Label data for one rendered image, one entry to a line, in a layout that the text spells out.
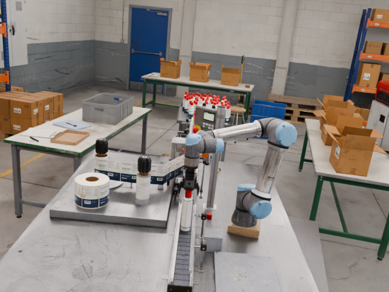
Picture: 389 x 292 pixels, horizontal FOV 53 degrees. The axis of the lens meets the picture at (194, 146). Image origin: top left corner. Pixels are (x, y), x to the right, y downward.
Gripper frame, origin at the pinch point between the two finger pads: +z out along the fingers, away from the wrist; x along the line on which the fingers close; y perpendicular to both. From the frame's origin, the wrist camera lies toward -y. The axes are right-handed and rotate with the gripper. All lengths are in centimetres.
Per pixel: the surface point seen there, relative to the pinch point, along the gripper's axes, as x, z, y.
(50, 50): 324, 6, 673
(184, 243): -0.5, 21.0, -4.4
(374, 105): -327, 35, 533
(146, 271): 16.5, 25.9, -23.8
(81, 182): 62, 6, 26
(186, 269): -2.1, 20.9, -26.1
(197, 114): -1, -33, 55
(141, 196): 28.0, 15.3, 32.8
